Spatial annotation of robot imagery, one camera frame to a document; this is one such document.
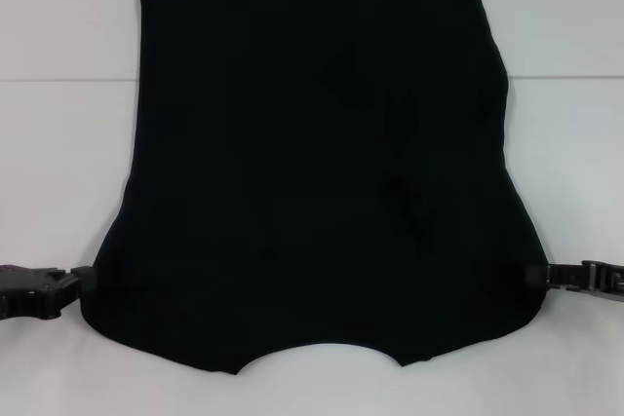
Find black t-shirt with FREE print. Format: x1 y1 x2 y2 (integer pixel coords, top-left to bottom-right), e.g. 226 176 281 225
80 0 547 377

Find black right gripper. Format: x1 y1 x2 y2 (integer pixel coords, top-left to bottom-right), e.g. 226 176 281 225
527 262 624 305

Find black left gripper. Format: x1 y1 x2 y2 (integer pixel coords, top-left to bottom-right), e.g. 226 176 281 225
0 264 98 323

